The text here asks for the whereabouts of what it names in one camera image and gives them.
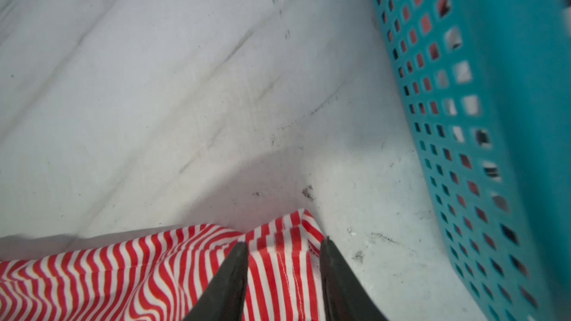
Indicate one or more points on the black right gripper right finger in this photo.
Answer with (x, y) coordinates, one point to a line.
(344, 296)

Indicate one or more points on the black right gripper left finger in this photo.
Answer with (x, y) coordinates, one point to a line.
(224, 297)

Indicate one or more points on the red white striped tank top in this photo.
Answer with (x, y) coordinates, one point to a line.
(162, 276)

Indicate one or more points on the teal plastic basket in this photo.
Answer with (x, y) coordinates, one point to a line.
(485, 86)

